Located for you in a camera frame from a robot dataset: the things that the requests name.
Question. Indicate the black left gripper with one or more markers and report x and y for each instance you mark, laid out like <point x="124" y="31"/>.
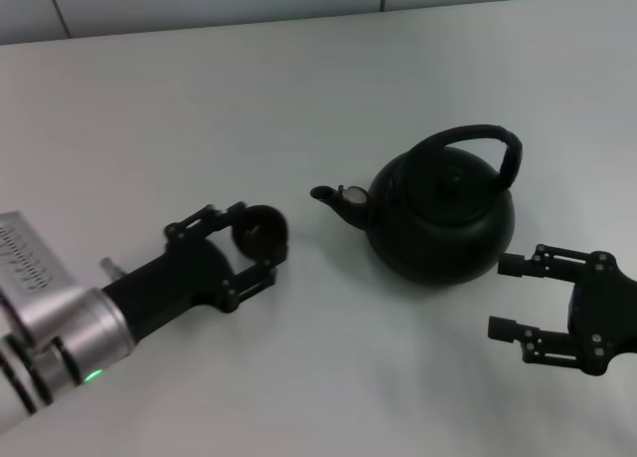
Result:
<point x="179" y="273"/>

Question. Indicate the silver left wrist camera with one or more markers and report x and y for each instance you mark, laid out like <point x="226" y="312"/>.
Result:
<point x="25" y="258"/>

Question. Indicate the black round teapot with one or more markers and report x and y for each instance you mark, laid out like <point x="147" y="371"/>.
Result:
<point x="438" y="228"/>

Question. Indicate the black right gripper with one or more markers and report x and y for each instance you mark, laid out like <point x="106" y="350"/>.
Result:
<point x="607" y="312"/>

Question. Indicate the dark brown teacup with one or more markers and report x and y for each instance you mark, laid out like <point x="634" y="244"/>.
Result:
<point x="261" y="230"/>

